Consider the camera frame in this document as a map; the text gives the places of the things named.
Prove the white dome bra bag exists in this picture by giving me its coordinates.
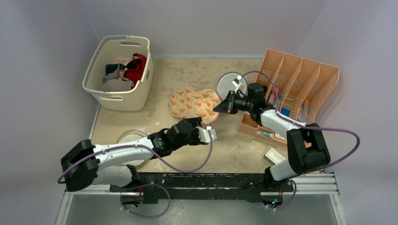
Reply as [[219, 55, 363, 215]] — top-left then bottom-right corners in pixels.
[[116, 128, 155, 168]]

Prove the floral bra laundry bag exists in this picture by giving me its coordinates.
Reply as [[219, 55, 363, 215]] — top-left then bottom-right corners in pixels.
[[168, 87, 221, 124]]

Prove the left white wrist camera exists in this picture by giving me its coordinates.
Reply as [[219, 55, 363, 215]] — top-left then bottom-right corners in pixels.
[[199, 126, 218, 144]]

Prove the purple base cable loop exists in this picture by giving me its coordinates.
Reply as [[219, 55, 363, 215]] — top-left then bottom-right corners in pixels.
[[119, 183, 172, 218]]

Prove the peach desk organizer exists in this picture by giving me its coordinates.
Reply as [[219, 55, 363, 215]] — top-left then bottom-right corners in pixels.
[[238, 48, 340, 146]]

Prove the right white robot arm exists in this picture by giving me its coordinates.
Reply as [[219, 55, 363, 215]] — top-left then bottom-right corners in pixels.
[[213, 82, 330, 191]]

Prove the cream laundry basket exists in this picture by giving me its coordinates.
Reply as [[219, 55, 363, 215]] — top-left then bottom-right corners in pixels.
[[82, 35, 153, 111]]

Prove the round white mesh laundry bag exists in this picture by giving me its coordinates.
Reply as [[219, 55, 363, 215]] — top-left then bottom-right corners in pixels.
[[216, 72, 248, 100]]

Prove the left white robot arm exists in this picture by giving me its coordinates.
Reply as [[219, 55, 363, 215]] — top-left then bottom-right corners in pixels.
[[57, 117, 217, 192]]

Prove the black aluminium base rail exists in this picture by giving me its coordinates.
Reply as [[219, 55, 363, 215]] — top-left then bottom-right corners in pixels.
[[63, 172, 339, 206]]

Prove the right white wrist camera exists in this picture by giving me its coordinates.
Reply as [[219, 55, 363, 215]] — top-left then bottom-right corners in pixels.
[[232, 75, 242, 93]]

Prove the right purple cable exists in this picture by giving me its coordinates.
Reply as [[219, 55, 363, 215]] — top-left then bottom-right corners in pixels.
[[239, 70, 361, 179]]

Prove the small white box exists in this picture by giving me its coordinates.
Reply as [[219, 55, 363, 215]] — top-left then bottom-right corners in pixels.
[[263, 148, 286, 165]]

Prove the green white tube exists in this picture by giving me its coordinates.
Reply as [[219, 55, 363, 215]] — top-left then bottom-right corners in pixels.
[[256, 131, 274, 138]]

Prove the red bra in basket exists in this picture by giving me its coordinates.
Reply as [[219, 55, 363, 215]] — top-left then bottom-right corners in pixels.
[[122, 53, 147, 89]]

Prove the grey bra in basket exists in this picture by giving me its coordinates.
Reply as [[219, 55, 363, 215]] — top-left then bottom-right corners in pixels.
[[100, 64, 132, 92]]

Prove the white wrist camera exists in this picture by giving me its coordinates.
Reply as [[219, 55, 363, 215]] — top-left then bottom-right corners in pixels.
[[199, 126, 218, 144], [232, 75, 242, 93]]

